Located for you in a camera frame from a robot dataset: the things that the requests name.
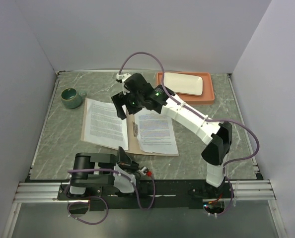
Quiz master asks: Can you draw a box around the brown paper folder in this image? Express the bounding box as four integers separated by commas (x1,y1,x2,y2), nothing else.
80,98,180,157

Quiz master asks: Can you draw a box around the printed paper sheet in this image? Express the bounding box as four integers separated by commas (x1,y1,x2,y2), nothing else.
81,98,129,150
134,109,179,156

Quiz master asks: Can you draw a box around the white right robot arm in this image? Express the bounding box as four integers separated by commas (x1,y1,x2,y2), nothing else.
111,73,232,198

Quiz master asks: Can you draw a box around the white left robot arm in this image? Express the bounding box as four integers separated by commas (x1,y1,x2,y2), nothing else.
69,147,141,199

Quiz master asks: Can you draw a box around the metal folder clip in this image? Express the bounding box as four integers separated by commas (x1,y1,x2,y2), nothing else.
132,121,139,137

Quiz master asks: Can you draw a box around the white rectangular plate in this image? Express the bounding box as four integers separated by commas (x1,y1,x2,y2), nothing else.
164,72,203,96

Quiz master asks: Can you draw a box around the green ceramic cup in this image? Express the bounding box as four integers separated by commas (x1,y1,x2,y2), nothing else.
61,88,87,109

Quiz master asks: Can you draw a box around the terracotta rectangular tray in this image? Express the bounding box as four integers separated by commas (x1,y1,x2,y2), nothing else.
156,71,216,106

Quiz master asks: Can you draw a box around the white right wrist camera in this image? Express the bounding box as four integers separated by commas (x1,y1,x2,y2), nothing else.
116,73,132,95

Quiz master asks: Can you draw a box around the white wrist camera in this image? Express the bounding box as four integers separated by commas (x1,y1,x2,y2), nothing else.
138,166,152,177
116,73,132,95

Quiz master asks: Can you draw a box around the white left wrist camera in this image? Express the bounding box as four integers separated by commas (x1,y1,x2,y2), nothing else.
138,166,152,177

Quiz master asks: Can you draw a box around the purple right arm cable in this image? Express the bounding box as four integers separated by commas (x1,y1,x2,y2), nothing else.
117,51,260,216

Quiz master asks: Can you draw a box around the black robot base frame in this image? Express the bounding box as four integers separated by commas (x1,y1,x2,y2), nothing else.
57,179,234,211

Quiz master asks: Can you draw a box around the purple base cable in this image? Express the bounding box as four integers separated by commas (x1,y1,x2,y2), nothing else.
67,195,109,226

